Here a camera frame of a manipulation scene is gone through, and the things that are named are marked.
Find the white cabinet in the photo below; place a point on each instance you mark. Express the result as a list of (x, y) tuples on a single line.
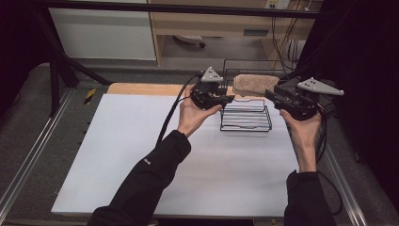
[(103, 34)]

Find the person's left hand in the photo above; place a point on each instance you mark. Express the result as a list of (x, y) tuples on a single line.
[(191, 117)]

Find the aluminium rail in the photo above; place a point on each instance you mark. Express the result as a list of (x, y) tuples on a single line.
[(345, 188), (31, 150)]

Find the office chair base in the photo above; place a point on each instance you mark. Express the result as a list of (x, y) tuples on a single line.
[(191, 40)]

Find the black metal frame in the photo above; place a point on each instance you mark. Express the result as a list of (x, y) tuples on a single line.
[(188, 8)]

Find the person's right hand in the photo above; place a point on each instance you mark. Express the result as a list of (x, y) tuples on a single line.
[(304, 132)]

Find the yellow black striped tape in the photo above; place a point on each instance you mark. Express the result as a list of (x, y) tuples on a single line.
[(90, 96)]

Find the beige terry towel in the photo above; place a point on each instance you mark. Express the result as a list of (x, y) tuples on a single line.
[(255, 84)]

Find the light wooden desk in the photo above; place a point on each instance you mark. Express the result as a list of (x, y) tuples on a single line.
[(219, 26)]

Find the white power strip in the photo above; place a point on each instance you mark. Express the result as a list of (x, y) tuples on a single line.
[(277, 3)]

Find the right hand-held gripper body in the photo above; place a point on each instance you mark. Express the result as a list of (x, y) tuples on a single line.
[(301, 105)]

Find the black curtain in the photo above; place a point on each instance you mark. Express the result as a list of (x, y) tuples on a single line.
[(367, 62)]

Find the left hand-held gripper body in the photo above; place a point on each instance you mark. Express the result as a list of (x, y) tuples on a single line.
[(205, 95)]

